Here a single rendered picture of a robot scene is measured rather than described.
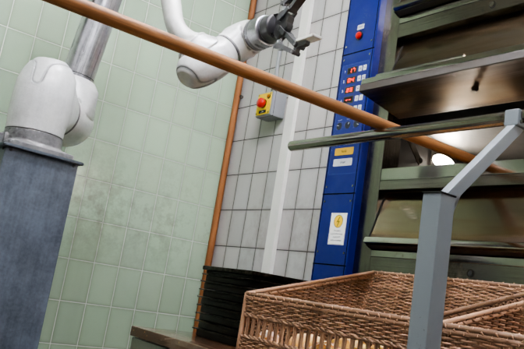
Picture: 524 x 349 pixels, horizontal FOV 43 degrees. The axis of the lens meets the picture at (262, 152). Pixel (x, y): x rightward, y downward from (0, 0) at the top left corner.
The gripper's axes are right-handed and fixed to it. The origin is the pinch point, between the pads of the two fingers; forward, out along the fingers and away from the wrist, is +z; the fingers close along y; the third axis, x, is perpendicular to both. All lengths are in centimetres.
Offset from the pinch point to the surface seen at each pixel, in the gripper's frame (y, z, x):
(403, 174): 28, -16, -55
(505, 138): 34, 46, -14
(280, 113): 1, -80, -52
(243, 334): 81, -18, -5
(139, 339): 89, -62, 0
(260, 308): 74, -12, -5
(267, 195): 33, -83, -54
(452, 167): 27, 2, -55
